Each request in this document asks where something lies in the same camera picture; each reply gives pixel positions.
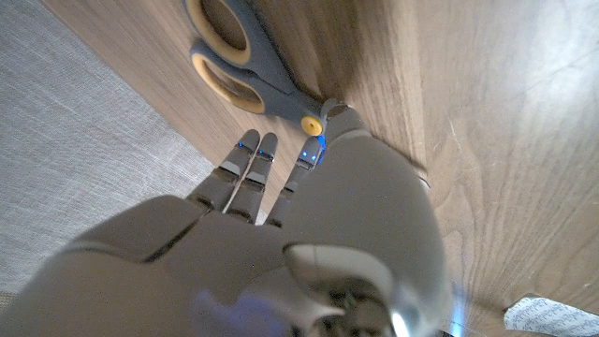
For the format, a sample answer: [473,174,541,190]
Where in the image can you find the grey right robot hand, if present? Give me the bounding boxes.
[0,97,453,337]

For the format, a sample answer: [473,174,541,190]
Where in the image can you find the grey scissors with orange handles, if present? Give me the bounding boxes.
[183,0,350,138]

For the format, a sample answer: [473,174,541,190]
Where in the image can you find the white printed receipt paper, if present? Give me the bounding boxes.
[504,297,599,337]

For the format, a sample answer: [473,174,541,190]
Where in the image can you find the beige striped curtain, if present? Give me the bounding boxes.
[0,0,216,300]

